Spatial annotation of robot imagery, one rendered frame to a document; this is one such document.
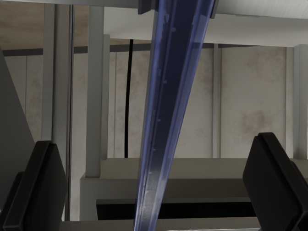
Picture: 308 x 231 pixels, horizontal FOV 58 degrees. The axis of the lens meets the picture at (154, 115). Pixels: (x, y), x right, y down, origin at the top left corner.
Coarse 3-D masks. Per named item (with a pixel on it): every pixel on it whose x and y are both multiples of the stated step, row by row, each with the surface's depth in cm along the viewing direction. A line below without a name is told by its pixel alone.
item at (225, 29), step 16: (112, 16) 70; (128, 16) 70; (144, 16) 70; (224, 16) 69; (112, 32) 82; (128, 32) 82; (144, 32) 82; (208, 32) 81; (224, 32) 81; (240, 32) 80; (256, 32) 80; (272, 32) 80; (288, 32) 80; (304, 32) 80
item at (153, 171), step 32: (160, 0) 7; (192, 0) 7; (160, 32) 8; (192, 32) 8; (160, 64) 8; (192, 64) 8; (160, 96) 9; (160, 128) 11; (160, 160) 12; (160, 192) 14
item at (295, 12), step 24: (24, 0) 8; (48, 0) 8; (72, 0) 8; (96, 0) 8; (120, 0) 8; (144, 0) 8; (216, 0) 8; (240, 0) 8; (264, 0) 9; (288, 0) 9
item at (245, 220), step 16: (96, 208) 28; (112, 208) 28; (128, 208) 28; (160, 208) 29; (176, 208) 29; (192, 208) 29; (208, 208) 29; (224, 208) 29; (240, 208) 30; (64, 224) 22; (80, 224) 22; (96, 224) 22; (112, 224) 22; (128, 224) 22; (160, 224) 22; (176, 224) 22; (192, 224) 22; (208, 224) 23; (224, 224) 23; (240, 224) 23; (256, 224) 23
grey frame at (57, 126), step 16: (48, 16) 43; (64, 16) 43; (48, 32) 43; (64, 32) 43; (48, 48) 43; (64, 48) 43; (48, 64) 43; (64, 64) 43; (48, 80) 43; (64, 80) 43; (48, 96) 43; (64, 96) 43; (48, 112) 43; (64, 112) 43; (48, 128) 43; (64, 128) 43; (64, 144) 43; (64, 160) 43; (64, 208) 43
